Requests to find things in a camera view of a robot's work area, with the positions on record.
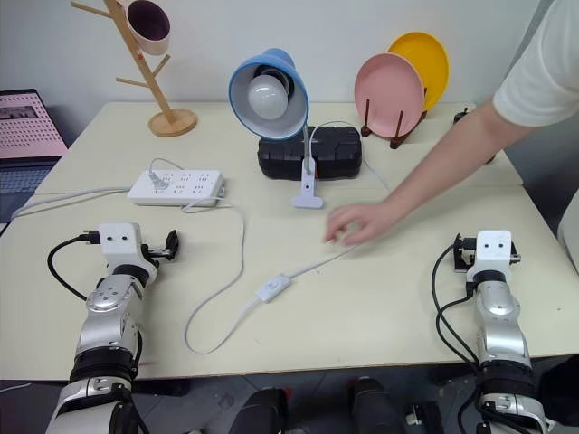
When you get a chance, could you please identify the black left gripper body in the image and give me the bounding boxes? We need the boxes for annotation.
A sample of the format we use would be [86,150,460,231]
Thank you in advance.
[139,242,172,269]

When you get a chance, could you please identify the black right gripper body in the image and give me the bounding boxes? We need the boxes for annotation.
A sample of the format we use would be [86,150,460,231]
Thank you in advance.
[453,233,479,273]

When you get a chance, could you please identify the white lamp cable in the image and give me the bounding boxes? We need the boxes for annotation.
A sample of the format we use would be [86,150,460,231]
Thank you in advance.
[182,119,394,356]

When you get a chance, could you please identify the grey plug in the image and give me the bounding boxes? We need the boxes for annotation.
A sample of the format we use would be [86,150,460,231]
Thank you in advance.
[143,168,167,194]

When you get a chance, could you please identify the blue desk lamp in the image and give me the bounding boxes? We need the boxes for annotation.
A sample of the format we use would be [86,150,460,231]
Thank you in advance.
[227,48,326,211]

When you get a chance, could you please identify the person's bare hand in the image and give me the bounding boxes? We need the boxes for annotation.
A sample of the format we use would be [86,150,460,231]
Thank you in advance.
[322,201,402,248]

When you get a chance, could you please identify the white power strip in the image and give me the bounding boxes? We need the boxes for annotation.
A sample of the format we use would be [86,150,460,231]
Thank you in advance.
[126,168,226,209]

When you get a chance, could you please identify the black plastic case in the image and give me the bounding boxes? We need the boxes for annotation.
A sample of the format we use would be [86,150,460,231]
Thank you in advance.
[257,126,364,182]

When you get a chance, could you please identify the dark wooden plate rack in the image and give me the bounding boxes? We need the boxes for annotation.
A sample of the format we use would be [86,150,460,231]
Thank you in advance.
[359,87,430,151]

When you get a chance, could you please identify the wooden mug tree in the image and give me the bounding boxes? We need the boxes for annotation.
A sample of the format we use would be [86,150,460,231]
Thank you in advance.
[70,0,199,138]

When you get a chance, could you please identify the white light bulb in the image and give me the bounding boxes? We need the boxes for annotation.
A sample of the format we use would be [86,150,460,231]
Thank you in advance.
[246,74,289,121]

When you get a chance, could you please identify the dark rounded shape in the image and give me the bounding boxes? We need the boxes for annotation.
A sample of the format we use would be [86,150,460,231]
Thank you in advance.
[346,375,406,434]
[224,386,290,434]

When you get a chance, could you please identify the laptop with pink screen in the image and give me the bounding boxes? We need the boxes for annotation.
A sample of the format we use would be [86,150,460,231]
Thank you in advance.
[0,88,70,226]

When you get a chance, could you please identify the pink plate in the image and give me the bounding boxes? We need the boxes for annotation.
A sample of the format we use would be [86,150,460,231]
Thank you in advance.
[353,52,426,137]

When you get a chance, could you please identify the yellow plate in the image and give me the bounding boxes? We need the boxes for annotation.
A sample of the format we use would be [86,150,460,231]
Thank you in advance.
[387,30,451,113]

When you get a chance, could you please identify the white t-shirt sleeve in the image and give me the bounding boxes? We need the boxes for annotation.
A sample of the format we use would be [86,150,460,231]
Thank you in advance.
[491,0,579,128]

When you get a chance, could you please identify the pink cup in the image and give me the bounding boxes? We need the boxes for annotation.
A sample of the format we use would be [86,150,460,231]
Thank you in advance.
[125,0,172,57]

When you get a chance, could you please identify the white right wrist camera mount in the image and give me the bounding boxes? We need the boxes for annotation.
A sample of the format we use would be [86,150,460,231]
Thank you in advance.
[476,230,514,274]

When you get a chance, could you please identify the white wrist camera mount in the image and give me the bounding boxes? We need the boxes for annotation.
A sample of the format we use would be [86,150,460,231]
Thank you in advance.
[476,230,514,274]
[98,222,142,272]

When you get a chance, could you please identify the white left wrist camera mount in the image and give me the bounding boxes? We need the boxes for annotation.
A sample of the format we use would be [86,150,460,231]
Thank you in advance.
[98,222,142,272]

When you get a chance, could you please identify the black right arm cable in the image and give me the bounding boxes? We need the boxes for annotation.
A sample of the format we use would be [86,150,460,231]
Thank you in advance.
[431,243,481,363]

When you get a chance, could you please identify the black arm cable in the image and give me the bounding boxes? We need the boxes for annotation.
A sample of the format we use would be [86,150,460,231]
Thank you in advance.
[46,231,100,302]
[431,243,481,363]

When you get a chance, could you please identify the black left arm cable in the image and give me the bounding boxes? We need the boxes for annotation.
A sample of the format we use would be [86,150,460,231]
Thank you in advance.
[46,231,100,302]

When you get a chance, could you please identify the white power strip cable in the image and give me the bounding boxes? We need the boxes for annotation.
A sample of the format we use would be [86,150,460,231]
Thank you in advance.
[10,184,133,218]

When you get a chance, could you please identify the white inline cord switch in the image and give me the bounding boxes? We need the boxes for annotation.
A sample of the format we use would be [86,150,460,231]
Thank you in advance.
[255,273,291,304]

